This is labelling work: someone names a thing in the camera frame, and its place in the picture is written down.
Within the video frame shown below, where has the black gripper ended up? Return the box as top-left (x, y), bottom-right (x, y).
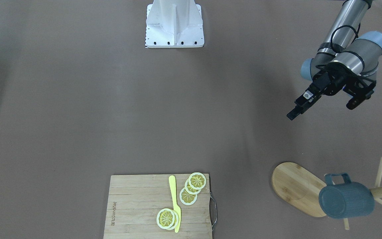
top-left (286, 70), bottom-right (347, 120)

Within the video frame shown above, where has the blue mug yellow inside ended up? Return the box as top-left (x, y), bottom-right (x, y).
top-left (318, 173), bottom-right (375, 219)

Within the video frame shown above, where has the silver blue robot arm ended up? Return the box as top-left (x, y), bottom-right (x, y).
top-left (287, 0), bottom-right (382, 120)

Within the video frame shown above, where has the wooden cup storage rack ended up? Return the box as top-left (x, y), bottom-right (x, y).
top-left (271, 157), bottom-right (382, 230)

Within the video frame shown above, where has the lemon slice toy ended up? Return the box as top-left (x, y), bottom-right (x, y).
top-left (188, 172), bottom-right (207, 190)
top-left (156, 208), bottom-right (179, 230)
top-left (179, 188), bottom-right (198, 205)
top-left (184, 180), bottom-right (201, 195)

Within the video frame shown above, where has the yellow plastic knife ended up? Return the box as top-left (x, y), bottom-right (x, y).
top-left (168, 175), bottom-right (182, 233)

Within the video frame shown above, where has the wooden cutting board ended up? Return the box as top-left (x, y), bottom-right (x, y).
top-left (103, 173), bottom-right (218, 239)

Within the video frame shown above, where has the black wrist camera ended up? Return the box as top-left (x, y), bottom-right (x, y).
top-left (343, 77), bottom-right (376, 110)

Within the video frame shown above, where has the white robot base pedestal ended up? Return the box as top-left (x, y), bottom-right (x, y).
top-left (145, 0), bottom-right (205, 48)

